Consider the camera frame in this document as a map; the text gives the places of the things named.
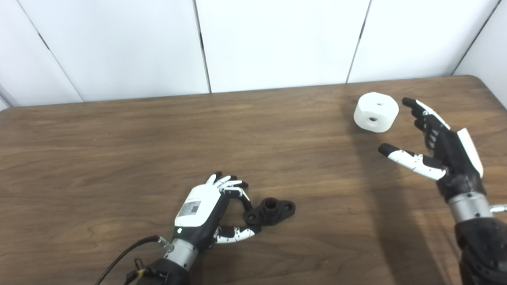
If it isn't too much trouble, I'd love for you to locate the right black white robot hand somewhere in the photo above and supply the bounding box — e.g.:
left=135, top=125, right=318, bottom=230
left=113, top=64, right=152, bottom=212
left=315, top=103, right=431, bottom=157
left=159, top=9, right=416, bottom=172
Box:
left=378, top=97, right=487, bottom=202

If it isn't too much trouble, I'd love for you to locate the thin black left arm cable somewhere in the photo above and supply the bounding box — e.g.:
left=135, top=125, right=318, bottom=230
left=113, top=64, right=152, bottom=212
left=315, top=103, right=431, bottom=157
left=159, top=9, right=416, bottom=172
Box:
left=125, top=258, right=147, bottom=285

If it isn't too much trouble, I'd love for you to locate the round white piece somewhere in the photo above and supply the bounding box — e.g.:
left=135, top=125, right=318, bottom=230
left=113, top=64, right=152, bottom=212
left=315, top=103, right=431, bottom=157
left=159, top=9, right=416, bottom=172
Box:
left=353, top=92, right=400, bottom=133

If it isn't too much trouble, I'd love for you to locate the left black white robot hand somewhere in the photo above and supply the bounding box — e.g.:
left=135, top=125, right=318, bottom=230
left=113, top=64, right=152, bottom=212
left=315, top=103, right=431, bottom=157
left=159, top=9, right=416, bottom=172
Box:
left=173, top=172, right=262, bottom=254

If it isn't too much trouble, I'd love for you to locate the black flanged holder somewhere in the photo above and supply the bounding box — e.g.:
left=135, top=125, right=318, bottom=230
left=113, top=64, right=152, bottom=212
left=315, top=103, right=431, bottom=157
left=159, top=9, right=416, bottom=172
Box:
left=243, top=198, right=296, bottom=227

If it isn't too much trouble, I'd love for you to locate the thick black left wrist cable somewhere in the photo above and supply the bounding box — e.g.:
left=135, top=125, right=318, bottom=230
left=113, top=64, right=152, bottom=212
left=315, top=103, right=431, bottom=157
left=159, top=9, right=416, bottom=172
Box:
left=94, top=235, right=171, bottom=285

